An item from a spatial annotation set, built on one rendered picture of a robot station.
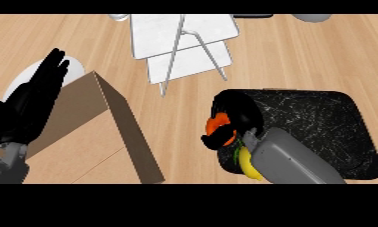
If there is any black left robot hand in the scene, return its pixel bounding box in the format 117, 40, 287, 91
0, 47, 70, 145

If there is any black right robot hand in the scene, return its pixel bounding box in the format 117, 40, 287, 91
199, 90, 265, 151

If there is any orange and yellow squash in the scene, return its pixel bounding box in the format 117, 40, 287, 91
203, 112, 265, 182

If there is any black marble tray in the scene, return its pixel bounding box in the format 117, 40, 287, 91
210, 88, 378, 181

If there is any white tiered shelf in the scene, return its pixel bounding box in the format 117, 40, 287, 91
128, 14, 241, 98

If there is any white plate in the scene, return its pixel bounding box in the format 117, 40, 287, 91
1, 55, 86, 103

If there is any brown cardboard box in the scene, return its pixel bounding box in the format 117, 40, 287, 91
20, 70, 166, 185

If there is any black flat object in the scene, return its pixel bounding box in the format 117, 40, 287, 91
231, 14, 274, 19

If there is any grey round object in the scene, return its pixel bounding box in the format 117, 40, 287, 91
290, 14, 333, 23

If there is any clear glass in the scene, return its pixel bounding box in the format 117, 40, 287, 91
107, 14, 131, 22

